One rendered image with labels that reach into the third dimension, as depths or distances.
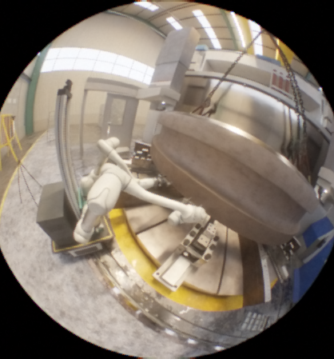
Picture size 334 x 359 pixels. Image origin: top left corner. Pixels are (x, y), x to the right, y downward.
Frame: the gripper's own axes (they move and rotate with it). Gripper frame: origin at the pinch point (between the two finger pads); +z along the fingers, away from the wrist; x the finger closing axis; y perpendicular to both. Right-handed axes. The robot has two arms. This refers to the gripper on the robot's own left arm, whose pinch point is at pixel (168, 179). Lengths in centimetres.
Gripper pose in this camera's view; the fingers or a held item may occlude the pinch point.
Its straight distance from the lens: 127.3
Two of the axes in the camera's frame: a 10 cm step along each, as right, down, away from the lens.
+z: 7.8, -1.4, 6.1
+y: 2.6, -8.2, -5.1
